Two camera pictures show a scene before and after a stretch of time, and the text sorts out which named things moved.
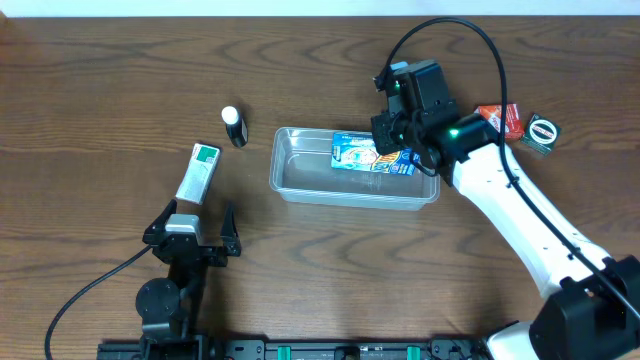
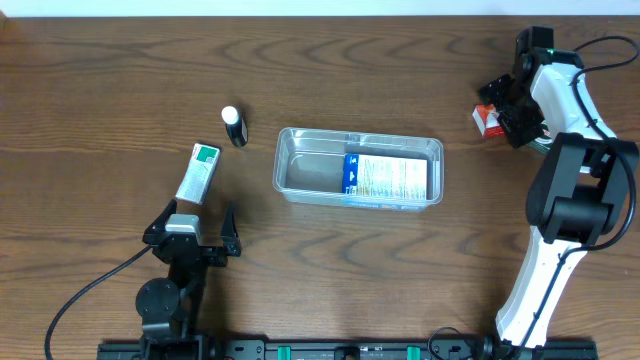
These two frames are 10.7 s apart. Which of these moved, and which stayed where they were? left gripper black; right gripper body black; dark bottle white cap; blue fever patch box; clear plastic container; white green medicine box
Moved: right gripper body black; blue fever patch box
Stayed: dark bottle white cap; white green medicine box; left gripper black; clear plastic container
